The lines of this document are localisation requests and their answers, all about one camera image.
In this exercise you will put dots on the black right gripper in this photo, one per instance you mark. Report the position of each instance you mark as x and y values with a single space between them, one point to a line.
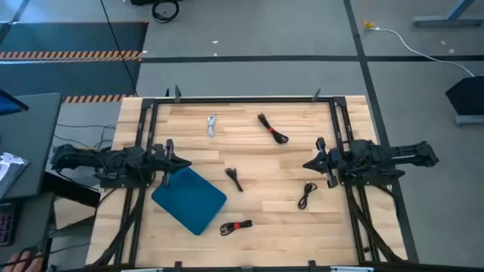
328 170

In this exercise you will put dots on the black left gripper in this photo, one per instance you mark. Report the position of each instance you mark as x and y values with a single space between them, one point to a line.
166 170

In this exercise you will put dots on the blue plastic bin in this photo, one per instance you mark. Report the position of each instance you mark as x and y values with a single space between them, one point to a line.
189 206

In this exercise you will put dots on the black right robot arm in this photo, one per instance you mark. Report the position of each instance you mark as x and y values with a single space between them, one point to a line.
378 158

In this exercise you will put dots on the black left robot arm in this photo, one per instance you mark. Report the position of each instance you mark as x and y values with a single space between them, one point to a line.
121 162

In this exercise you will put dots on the black table clamp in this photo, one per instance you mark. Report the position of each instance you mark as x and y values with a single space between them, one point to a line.
177 93
177 265
316 95
312 264

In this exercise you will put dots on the grey side desk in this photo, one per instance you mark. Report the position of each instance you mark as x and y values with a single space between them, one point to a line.
34 143

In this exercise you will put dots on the yellow plug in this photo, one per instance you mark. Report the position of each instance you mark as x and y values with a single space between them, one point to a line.
368 25

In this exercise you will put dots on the black hazard-striped floor mat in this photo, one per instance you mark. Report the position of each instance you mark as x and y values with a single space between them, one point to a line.
75 38

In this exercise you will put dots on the black box on grey foot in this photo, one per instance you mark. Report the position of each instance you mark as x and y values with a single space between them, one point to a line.
467 96

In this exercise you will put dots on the white printed booklet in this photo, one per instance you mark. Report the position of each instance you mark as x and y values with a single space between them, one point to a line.
11 168

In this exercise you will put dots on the blue screen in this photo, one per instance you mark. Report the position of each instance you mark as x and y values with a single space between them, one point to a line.
9 104

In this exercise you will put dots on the dark keyboard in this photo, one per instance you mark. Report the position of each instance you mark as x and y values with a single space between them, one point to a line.
7 224

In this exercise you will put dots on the person's hand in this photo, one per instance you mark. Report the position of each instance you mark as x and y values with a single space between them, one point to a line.
22 262

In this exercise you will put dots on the grey desk leg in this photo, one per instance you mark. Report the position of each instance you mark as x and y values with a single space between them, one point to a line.
448 19

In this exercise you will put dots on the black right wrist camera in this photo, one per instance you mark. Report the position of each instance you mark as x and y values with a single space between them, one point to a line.
335 155

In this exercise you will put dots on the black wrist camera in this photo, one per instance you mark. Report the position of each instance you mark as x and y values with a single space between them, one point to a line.
159 152
335 155

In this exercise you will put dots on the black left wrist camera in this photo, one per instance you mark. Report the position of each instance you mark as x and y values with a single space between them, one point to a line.
159 152

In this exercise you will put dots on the black aluminium table frame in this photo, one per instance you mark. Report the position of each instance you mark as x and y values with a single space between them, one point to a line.
246 100

